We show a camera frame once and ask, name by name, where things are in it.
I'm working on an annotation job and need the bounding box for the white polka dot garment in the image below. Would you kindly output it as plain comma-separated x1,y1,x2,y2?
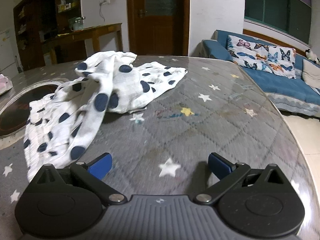
23,51,188,177

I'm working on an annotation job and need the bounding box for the round built-in cooktop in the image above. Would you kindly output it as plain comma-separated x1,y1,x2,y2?
0,79,70,138

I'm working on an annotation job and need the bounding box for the grey star print tablecloth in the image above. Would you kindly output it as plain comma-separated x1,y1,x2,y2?
0,54,315,240

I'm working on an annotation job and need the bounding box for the dark glass window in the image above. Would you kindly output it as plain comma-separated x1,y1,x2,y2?
244,0,320,46

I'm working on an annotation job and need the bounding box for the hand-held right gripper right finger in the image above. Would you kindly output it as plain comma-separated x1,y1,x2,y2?
194,152,290,204

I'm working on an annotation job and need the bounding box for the beige pillow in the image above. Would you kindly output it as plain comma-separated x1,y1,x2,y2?
301,59,320,88

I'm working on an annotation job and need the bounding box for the blue sofa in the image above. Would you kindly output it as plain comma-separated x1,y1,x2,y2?
199,29,320,118

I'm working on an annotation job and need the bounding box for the butterfly print pillow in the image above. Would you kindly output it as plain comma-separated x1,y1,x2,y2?
226,35,297,79

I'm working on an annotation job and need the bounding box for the black and white plush toy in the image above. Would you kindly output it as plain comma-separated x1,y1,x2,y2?
305,49,320,64

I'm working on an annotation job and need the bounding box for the dark wooden cabinet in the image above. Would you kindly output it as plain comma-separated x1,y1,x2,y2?
13,0,82,72

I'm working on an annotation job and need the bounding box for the brown wooden door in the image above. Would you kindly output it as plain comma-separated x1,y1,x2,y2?
126,0,190,57

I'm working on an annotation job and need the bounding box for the pink tissue pack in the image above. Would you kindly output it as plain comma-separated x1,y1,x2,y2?
0,74,13,95

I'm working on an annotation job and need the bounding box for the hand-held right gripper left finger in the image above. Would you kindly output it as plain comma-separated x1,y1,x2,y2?
31,152,128,204

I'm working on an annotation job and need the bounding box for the white refrigerator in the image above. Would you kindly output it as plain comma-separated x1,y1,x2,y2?
0,29,20,77

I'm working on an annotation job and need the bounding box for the wooden side desk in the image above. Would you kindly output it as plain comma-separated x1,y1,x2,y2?
46,23,123,64

